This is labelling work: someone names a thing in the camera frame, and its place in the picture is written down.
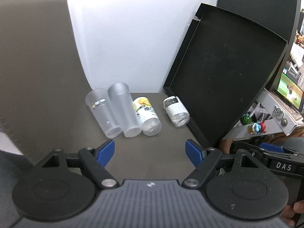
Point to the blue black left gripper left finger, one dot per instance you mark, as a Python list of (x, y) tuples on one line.
[(92, 162)]

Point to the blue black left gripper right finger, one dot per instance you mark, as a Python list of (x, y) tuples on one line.
[(208, 163)]

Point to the small clear cup white label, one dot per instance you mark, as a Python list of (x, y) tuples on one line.
[(176, 111)]

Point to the clear plastic cup left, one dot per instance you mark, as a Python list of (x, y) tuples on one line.
[(100, 105)]

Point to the clear cup with yellow label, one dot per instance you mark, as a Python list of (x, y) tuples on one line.
[(149, 120)]

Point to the tall frosted plastic cup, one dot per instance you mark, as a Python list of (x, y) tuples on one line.
[(124, 111)]

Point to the black tray leaning upright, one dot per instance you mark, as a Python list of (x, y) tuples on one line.
[(223, 64)]

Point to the person's right hand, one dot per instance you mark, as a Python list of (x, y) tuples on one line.
[(289, 212)]

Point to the black right gripper with label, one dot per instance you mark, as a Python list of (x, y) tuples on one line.
[(284, 159)]

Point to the colourful small toy figures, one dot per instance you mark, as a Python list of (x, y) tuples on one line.
[(254, 128)]

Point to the arcade cabinet with screen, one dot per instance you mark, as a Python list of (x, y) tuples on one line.
[(279, 105)]

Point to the black round panel behind tray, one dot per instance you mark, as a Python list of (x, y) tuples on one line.
[(279, 16)]

